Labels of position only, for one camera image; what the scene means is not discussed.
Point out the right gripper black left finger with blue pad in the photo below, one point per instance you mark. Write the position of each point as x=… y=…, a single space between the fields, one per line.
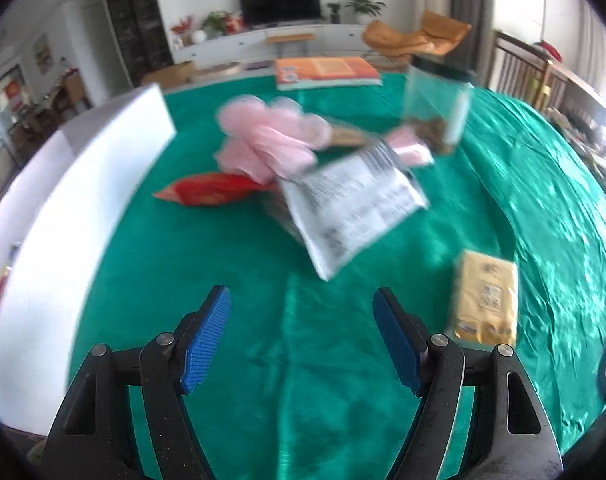
x=93 y=434

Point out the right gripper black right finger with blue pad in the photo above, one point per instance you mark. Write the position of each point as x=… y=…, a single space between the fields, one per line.
x=509 y=436

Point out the yellow tissue pack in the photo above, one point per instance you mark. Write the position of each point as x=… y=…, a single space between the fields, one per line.
x=485 y=301

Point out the red snack packet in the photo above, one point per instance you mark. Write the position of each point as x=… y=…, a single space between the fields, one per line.
x=212 y=189

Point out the white printed pouch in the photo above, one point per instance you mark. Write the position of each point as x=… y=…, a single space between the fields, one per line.
x=343 y=207

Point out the pink straws bundle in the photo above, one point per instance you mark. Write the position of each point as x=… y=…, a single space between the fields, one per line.
x=407 y=146

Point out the pink mesh bath pouf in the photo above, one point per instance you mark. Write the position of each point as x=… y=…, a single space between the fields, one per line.
x=266 y=141

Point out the white cardboard box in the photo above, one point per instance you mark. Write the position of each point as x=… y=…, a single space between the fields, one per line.
x=56 y=221

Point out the green satin tablecloth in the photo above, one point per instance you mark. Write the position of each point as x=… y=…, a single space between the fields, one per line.
x=301 y=385

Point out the clear plastic jar black lid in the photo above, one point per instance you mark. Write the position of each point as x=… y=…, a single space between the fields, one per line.
x=437 y=101

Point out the brown cardboard box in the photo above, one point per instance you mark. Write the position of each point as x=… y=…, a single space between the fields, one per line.
x=171 y=77

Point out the wooden slatted chair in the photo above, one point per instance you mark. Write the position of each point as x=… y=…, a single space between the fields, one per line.
x=532 y=75

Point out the red flowers white vase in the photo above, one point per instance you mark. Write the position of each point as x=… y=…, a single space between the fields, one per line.
x=186 y=34

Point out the orange lounge chair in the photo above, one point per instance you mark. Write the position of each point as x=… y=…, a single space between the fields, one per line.
x=437 y=36

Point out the orange book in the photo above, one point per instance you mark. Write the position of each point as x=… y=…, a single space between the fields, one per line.
x=314 y=73

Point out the dark display cabinet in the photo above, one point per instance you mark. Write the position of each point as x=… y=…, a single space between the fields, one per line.
x=140 y=35

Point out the white tv cabinet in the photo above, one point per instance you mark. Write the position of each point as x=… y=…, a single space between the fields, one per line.
x=249 y=47

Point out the small wooden bench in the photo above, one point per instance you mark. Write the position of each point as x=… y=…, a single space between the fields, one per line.
x=280 y=41

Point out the green potted plant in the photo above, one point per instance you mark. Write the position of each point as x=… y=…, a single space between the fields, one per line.
x=366 y=11

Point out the black television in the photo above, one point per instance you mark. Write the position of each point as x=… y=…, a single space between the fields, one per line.
x=273 y=12

